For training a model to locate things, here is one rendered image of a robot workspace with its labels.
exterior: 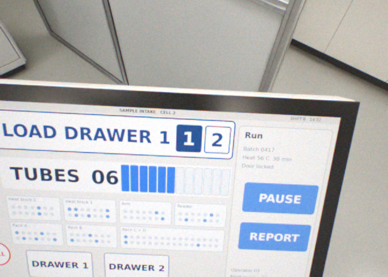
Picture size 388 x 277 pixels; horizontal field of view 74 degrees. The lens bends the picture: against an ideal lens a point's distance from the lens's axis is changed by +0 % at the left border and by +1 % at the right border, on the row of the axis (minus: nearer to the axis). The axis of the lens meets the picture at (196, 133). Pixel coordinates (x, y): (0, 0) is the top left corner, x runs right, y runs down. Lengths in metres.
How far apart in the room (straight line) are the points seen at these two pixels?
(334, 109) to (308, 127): 0.04
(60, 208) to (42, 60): 2.15
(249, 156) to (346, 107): 0.13
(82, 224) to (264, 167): 0.26
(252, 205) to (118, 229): 0.19
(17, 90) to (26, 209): 0.16
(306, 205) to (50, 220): 0.35
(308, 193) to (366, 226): 1.41
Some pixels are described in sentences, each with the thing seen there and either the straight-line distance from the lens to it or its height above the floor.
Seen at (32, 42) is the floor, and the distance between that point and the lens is 2.74.
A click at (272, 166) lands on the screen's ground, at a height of 1.13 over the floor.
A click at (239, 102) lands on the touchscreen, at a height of 1.19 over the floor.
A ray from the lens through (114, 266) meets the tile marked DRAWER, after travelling 0.44.
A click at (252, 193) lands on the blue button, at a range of 0.36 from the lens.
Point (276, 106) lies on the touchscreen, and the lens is 0.33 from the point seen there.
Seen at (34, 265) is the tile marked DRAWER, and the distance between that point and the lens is 0.48.
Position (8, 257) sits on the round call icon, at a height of 1.01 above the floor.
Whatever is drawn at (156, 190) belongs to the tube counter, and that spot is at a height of 1.10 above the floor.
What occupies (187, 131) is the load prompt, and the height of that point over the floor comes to 1.16.
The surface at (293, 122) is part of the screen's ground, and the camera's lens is 0.34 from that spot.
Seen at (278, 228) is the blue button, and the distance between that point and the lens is 0.40.
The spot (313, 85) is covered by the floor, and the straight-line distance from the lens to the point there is 2.29.
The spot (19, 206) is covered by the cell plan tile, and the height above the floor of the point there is 1.07.
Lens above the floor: 1.43
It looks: 55 degrees down
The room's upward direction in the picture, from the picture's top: 4 degrees clockwise
